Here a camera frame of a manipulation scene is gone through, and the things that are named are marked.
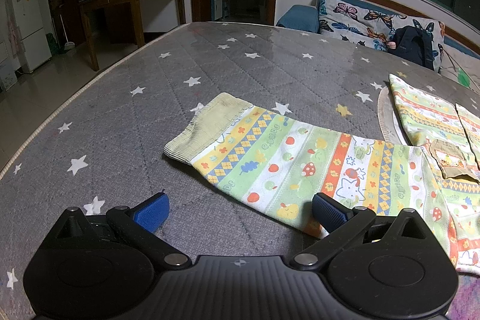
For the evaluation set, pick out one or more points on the grey star-print mattress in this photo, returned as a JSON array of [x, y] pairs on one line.
[[150, 98]]

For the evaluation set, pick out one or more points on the beige cushion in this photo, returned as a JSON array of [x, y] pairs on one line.
[[461, 61]]

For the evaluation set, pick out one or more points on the white refrigerator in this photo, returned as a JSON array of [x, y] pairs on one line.
[[32, 27]]

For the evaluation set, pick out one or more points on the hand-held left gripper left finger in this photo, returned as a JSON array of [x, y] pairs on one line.
[[152, 212]]

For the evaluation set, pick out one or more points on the blue sofa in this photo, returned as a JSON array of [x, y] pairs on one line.
[[300, 18]]

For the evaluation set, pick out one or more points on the pink cloth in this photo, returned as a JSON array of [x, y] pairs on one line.
[[11, 31]]

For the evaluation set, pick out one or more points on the colourful printed children's garment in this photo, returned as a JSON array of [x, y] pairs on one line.
[[281, 162]]

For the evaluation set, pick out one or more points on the butterfly-print cushion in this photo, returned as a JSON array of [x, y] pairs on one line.
[[356, 20]]

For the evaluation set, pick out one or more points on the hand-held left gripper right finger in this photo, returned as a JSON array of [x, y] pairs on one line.
[[330, 213]]

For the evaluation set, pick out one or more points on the broom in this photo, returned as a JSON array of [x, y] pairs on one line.
[[68, 45]]

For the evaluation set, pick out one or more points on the dark backpack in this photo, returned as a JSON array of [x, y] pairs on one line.
[[408, 46]]

